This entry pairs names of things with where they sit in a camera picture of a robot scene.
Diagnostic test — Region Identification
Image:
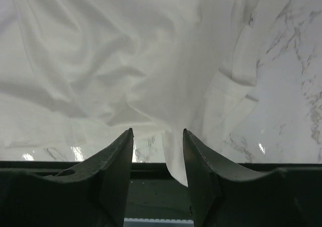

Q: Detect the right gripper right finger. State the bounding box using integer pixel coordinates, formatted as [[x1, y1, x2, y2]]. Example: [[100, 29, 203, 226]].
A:
[[183, 130, 321, 226]]

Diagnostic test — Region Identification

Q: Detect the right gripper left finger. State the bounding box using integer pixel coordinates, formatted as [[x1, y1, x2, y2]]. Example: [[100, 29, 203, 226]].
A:
[[1, 129, 133, 226]]

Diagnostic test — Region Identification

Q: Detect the white t shirt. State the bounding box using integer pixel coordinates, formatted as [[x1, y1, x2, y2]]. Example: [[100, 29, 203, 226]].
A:
[[1, 0, 259, 185]]

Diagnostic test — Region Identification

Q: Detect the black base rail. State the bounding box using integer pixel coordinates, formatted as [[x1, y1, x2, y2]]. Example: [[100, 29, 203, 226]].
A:
[[0, 161, 322, 219]]

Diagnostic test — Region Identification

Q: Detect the white slotted cable duct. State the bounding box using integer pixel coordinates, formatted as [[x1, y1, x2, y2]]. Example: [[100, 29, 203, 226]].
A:
[[124, 218, 194, 227]]

